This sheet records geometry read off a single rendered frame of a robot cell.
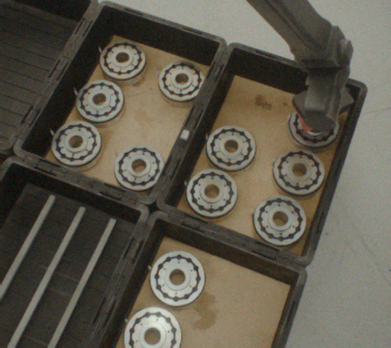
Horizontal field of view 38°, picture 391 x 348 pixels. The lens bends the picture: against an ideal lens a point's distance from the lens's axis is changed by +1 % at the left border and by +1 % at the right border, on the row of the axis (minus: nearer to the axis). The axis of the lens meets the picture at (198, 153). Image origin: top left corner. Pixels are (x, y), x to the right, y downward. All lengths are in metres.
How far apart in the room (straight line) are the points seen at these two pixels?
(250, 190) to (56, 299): 0.43
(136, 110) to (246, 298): 0.46
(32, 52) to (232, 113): 0.48
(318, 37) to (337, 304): 0.59
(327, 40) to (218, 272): 0.48
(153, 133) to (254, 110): 0.23
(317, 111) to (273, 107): 0.29
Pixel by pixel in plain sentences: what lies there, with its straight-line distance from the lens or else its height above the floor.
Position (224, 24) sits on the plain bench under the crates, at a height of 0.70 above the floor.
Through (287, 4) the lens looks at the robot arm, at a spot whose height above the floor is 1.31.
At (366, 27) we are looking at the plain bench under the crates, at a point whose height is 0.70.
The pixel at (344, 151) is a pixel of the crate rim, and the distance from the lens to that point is 1.11.
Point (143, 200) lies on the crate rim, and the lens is 1.05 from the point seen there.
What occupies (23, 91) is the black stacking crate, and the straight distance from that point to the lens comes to 1.32.
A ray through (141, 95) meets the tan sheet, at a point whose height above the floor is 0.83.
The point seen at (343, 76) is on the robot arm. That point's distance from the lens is 1.02.
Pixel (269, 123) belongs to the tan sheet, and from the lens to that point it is 1.22.
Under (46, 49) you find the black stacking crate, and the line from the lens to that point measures 1.37.
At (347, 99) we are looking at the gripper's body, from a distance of 1.12.
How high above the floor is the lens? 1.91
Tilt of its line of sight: 65 degrees down
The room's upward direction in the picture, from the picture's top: 2 degrees counter-clockwise
